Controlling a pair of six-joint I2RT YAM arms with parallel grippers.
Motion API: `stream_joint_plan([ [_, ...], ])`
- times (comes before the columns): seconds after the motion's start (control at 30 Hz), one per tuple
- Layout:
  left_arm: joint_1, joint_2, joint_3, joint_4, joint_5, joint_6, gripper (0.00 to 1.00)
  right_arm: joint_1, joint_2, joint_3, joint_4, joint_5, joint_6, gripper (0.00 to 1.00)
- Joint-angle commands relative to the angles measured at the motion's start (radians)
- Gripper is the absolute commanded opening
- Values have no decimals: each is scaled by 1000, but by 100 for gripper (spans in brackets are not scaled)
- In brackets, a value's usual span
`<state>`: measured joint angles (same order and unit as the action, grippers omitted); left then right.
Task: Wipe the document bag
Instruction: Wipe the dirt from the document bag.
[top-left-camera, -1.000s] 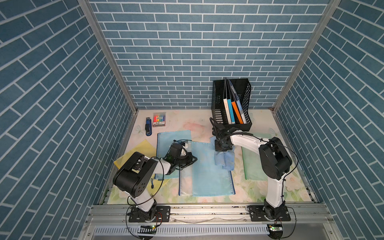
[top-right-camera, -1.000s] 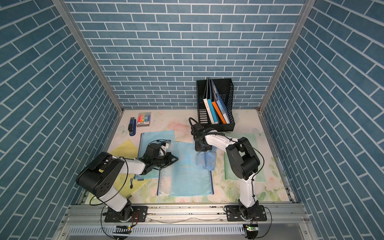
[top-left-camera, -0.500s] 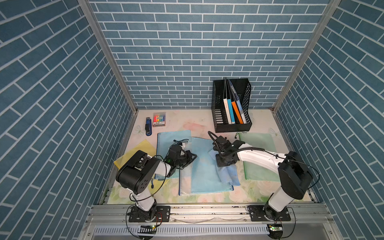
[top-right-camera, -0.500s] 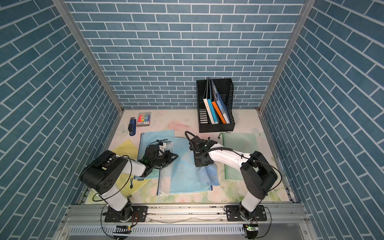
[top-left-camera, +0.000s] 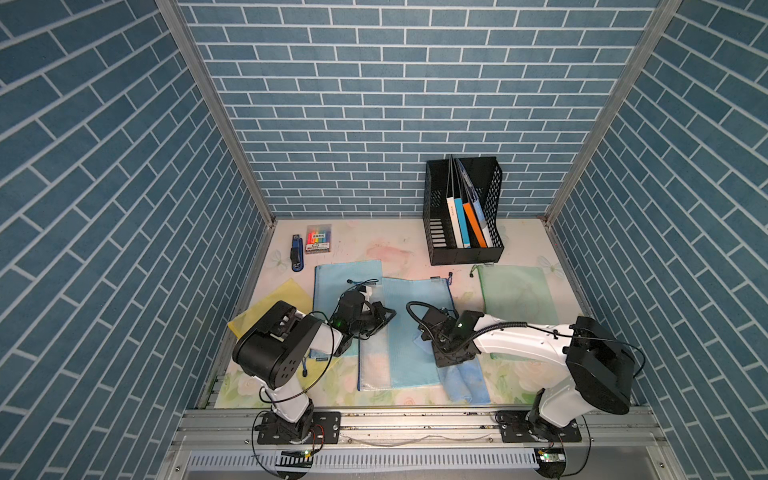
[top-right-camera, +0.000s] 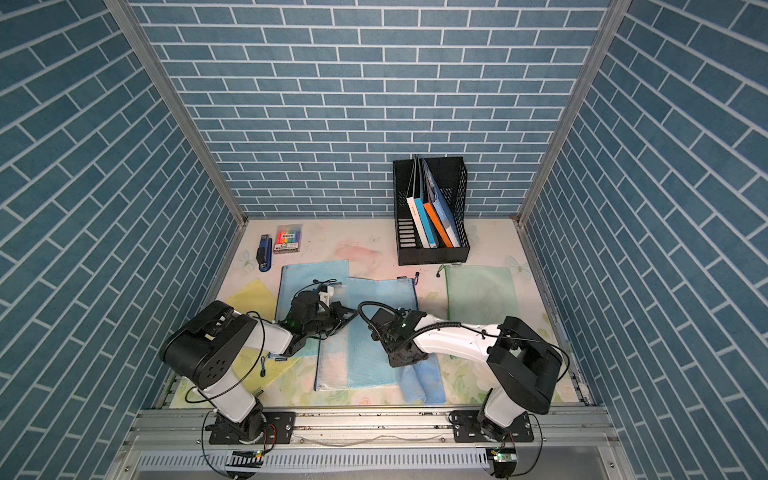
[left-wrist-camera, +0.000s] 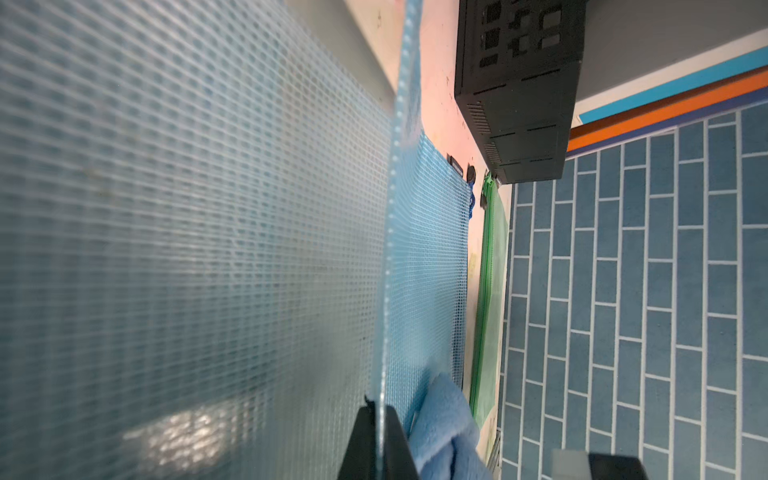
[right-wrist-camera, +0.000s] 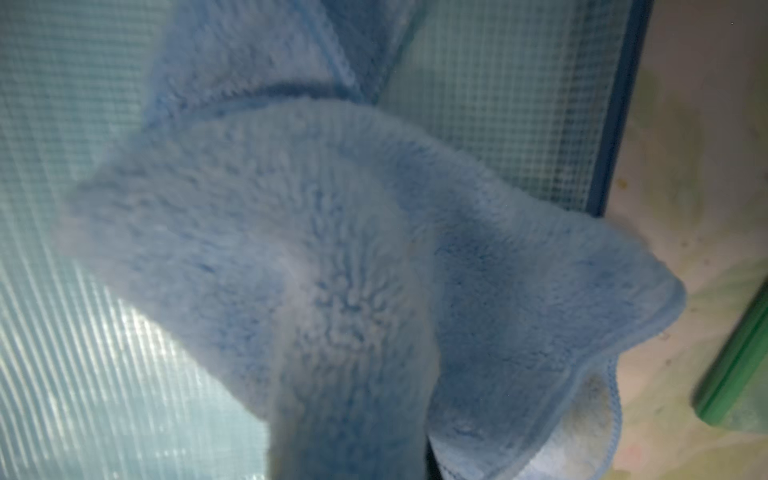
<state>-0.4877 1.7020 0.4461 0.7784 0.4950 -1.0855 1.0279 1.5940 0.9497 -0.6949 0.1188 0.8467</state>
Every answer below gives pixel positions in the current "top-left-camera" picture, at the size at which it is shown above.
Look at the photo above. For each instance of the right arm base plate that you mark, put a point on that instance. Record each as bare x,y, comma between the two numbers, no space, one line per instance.
537,427

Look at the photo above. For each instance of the black mesh file holder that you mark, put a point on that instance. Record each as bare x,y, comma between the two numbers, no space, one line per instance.
442,180

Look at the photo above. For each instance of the orange book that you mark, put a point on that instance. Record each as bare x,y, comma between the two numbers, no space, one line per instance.
474,224

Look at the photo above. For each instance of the box of coloured markers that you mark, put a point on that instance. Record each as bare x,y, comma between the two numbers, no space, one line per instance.
318,239

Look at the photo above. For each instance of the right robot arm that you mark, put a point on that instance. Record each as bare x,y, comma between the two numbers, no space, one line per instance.
600,369

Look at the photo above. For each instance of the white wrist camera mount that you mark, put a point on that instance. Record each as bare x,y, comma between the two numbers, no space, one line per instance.
368,292

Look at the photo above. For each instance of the teal book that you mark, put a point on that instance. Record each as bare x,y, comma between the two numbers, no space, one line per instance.
462,223

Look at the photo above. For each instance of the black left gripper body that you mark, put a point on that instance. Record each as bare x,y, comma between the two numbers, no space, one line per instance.
365,322

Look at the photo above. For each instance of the blue mesh document bag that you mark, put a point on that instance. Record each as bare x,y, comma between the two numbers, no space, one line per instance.
332,280

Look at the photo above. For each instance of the blue folder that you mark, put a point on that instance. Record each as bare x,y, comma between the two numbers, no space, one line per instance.
471,196

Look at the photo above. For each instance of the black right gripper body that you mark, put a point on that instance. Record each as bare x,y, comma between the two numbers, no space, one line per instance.
443,355

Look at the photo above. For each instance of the aluminium front rail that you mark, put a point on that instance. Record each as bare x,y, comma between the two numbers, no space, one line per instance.
419,443

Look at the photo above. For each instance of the light blue cleaning cloth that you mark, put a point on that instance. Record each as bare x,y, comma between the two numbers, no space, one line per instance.
461,384

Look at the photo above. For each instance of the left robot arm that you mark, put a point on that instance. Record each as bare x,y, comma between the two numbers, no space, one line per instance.
291,401

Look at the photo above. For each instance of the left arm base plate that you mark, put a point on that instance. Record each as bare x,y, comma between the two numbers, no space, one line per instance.
298,427

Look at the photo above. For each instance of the clear grey document bag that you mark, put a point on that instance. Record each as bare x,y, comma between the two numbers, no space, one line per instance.
374,362

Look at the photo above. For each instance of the yellow mesh document bag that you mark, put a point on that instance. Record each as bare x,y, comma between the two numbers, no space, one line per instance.
275,336

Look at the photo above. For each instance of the blue black stapler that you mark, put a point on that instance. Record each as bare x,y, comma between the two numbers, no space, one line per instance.
297,253

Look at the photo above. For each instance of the white book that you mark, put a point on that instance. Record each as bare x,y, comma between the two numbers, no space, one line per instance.
453,220

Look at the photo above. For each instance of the green mesh document bag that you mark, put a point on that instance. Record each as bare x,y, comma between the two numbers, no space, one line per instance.
513,293

